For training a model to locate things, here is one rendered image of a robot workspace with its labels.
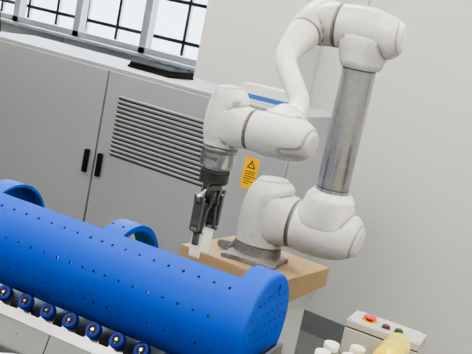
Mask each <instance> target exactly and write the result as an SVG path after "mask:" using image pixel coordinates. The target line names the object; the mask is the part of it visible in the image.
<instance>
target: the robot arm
mask: <svg viewBox="0 0 472 354"><path fill-rule="evenodd" d="M406 41H407V27H406V25H405V23H403V22H402V21H401V20H400V19H399V18H397V17H395V16H394V15H392V14H391V13H388V12H386V11H384V10H381V9H379V8H375V7H371V6H365V5H361V4H347V3H344V2H340V1H337V0H312V1H311V2H309V3H308V4H306V5H305V6H304V7H303V8H302V9H301V10H300V11H299V12H298V13H297V14H296V15H295V16H294V19H293V20H292V21H291V23H290V24H289V26H288V28H287V31H286V32H285V34H284V36H283V38H282V40H281V42H280V44H279V45H278V47H277V50H276V52H275V69H276V71H277V75H278V77H279V78H280V81H281V84H282V86H283V89H284V92H285V93H286V95H287V98H288V101H289V104H287V103H283V104H279V105H277V106H276V107H273V108H269V109H267V110H266V111H262V110H256V109H254V108H252V107H250V106H249V104H250V99H249V95H248V93H247V90H246V89H245V88H242V87H239V86H235V85H231V84H223V85H220V86H218V87H216V88H215V89H214V92H213V93H212V95H211V98H210V101H209V104H208V107H207V109H206V114H205V118H204V126H203V134H204V140H203V144H202V151H201V155H200V159H199V162H200V164H201V165H203V166H201V169H200V173H199V179H200V180H201V182H203V185H202V188H201V192H200V193H199V194H198V193H195V196H194V205H193V209H192V215H191V220H190V227H189V230H191V231H192V238H191V242H190V248H189V252H188V256H191V257H193V258H197V259H198V258H199V255H200V253H202V254H206V255H209V250H210V246H211V240H212V236H213V232H214V230H217V229H218V227H216V226H218V224H219V220H220V217H221V210H222V206H223V200H224V197H225V194H226V190H224V189H222V186H225V185H227V184H228V180H229V176H230V172H229V171H231V170H233V169H234V165H235V160H236V156H237V149H238V148H242V149H246V150H251V151H253V152H255V153H257V154H259V155H263V156H265V157H269V158H273V159H278V160H282V161H288V162H300V161H303V160H307V159H308V158H309V157H311V156H312V155H313V154H314V153H315V151H316V149H317V147H318V143H319V137H318V134H317V131H316V129H315V128H314V127H313V126H312V125H311V124H310V123H309V122H308V120H307V116H308V113H309V109H310V98H309V95H308V92H307V89H306V85H305V84H304V81H303V78H302V76H301V73H300V70H299V67H298V65H297V60H298V59H299V58H300V57H301V56H302V55H304V54H305V53H307V52H309V51H310V50H311V49H313V48H315V47H316V46H317V45H318V46H331V47H335V48H338V49H339V61H340V63H341V65H342V68H341V75H340V78H339V84H338V88H337V92H336V97H335V101H334V106H333V110H332V116H331V120H330V123H329V130H328V133H327V139H326V143H325V147H324V152H323V156H322V161H321V165H320V171H319V175H318V178H317V185H315V186H314V187H312V188H311V189H309V191H307V193H306V196H305V197H304V199H303V200H302V199H300V198H299V197H297V196H296V189H295V187H294V186H293V185H292V183H290V182H289V181H288V180H287V179H286V178H281V177H277V176H260V177H259V178H258V179H257V180H256V181H254V182H253V183H252V185H251V187H250V188H249V189H248V191H247V193H246V195H245V198H244V201H243V203H242V207H241V210H240V214H239V218H238V222H237V231H236V235H235V239H234V240H228V239H223V238H220V239H219V241H218V244H217V245H218V246H220V247H222V248H224V249H226V250H223V251H221V255H220V256H222V257H224V258H230V259H232V260H235V261H239V262H242V263H246V264H248V265H251V266H263V267H266V268H269V269H272V270H275V269H277V268H279V267H280V266H281V265H283V264H287V263H288V260H289V259H288V258H286V257H283V256H281V251H282V247H290V248H292V249H295V250H297V251H300V252H302V253H305V254H307V255H310V256H314V257H318V258H323V259H327V260H344V259H346V258H352V257H354V256H356V255H357V253H358V252H359V250H360V248H361V246H362V243H363V242H364V239H365V226H364V223H363V222H362V219H361V218H360V217H358V216H356V215H355V201H354V199H353V197H352V195H351V194H350V193H349V189H350V183H351V180H352V177H353V171H354V168H355V162H356V158H357V155H358V149H359V146H360V140H361V137H362V131H363V128H364V124H365V120H366V117H367V111H368V108H369V102H370V98H371V95H372V89H373V86H374V80H375V77H376V72H380V71H381V69H382V68H383V66H384V64H385V63H386V61H387V60H392V59H394V58H397V57H398V56H399V55H400V54H401V53H402V52H403V50H404V48H405V44H406ZM205 203H206V204H205ZM204 224H205V227H204Z"/></svg>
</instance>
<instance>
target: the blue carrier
mask: <svg viewBox="0 0 472 354"><path fill-rule="evenodd" d="M132 234H134V236H135V239H136V240H133V239H131V238H129V236H130V235H132ZM71 262H72V263H71ZM94 271H95V272H94ZM105 275H106V276H105ZM119 281H120V282H119ZM0 283H1V284H4V285H5V284H6V285H9V286H10V287H12V288H13V289H16V290H18V291H21V292H22V293H25V294H31V295H32V296H33V297H34V298H36V299H39V300H42V301H44V302H47V303H52V304H53V305H55V306H56V307H59V308H61V309H63V310H66V311H68V312H73V313H76V314H77V315H78V316H80V317H83V318H85V319H87V320H90V321H92V322H98V323H100V325H102V326H104V327H107V328H109V329H111V330H114V331H116V332H122V333H123V334H124V335H126V336H128V337H131V338H132V339H135V340H137V341H140V342H146V343H148V344H149V345H150V346H152V347H154V348H157V349H160V350H162V351H164V352H166V353H173V354H260V353H262V352H263V351H264V350H265V349H267V348H268V347H270V346H271V345H273V344H277V342H278V340H279V337H280V334H281V332H282V328H283V325H284V321H285V318H286V314H287V308H288V303H289V283H288V280H287V278H286V276H285V275H284V274H283V273H281V272H278V271H276V270H272V269H269V268H266V267H263V266H261V265H255V266H254V267H252V268H250V269H249V270H248V271H247V272H246V273H245V274H244V275H243V276H242V277H238V276H235V275H232V274H230V273H226V272H223V271H222V270H218V269H215V268H212V267H210V266H207V265H204V264H201V263H198V262H196V261H192V260H190V259H188V258H184V257H182V256H179V255H176V254H172V253H171V252H168V251H165V250H162V249H159V247H158V241H157V237H156V235H155V233H154V231H153V230H152V229H151V228H149V227H147V226H145V225H142V224H139V223H136V222H133V221H130V220H127V219H124V218H122V219H117V220H115V221H113V222H111V223H109V224H108V225H106V226H105V227H104V228H99V227H98V226H95V225H91V224H89V223H86V222H83V221H80V220H78V219H75V218H72V217H69V216H66V215H64V214H60V213H58V212H56V211H52V210H50V209H47V208H45V206H44V201H43V199H42V197H41V195H40V194H39V192H38V191H37V190H36V189H35V188H33V187H32V186H29V185H26V184H24V183H20V182H17V181H14V180H9V179H5V180H0ZM133 286H134V288H133ZM148 292H149V293H148ZM178 303H179V305H178ZM193 309H195V310H194V311H193ZM209 315H210V317H209Z"/></svg>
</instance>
